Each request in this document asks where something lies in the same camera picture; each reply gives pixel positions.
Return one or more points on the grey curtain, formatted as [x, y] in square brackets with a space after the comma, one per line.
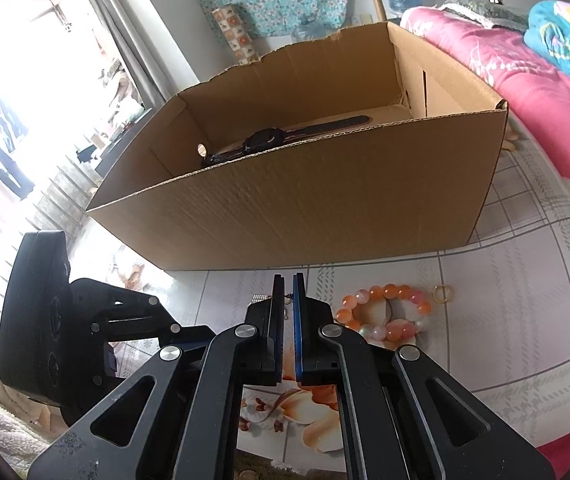
[152, 57]

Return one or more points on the brown cardboard box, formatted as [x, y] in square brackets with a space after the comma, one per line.
[414, 179]

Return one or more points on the pink floral blanket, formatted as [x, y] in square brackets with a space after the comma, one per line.
[539, 97]

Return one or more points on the gold chain clasp jewelry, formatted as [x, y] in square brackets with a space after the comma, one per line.
[288, 299]

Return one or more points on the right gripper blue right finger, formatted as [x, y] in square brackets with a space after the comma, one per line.
[401, 415]

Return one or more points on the patterned tall vase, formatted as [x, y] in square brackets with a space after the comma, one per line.
[235, 34]

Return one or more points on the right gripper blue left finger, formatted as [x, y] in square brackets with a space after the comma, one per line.
[177, 416]

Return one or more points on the white fluffy robe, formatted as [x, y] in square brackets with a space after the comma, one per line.
[27, 428]

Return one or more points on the purple black smart watch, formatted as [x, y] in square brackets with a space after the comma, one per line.
[268, 138]

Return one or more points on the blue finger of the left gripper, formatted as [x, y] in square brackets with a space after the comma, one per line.
[114, 313]
[127, 347]

